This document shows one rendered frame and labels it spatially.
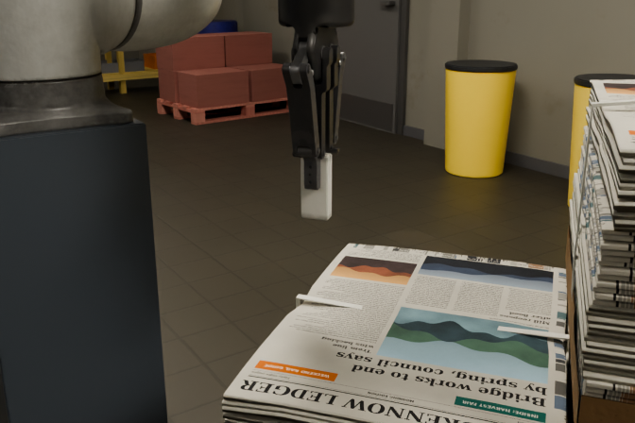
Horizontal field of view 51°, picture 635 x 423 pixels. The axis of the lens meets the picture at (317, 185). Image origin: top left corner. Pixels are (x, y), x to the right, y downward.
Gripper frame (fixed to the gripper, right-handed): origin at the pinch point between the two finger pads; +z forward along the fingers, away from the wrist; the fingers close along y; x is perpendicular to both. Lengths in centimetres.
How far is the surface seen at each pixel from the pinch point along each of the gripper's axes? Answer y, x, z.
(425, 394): -14.1, -14.7, 13.1
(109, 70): 570, 438, 69
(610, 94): 6.3, -27.9, -10.1
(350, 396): -16.4, -8.6, 13.1
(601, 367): -17.6, -27.5, 5.9
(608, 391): -17.9, -28.1, 7.5
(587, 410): -18.3, -26.9, 9.1
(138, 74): 591, 415, 75
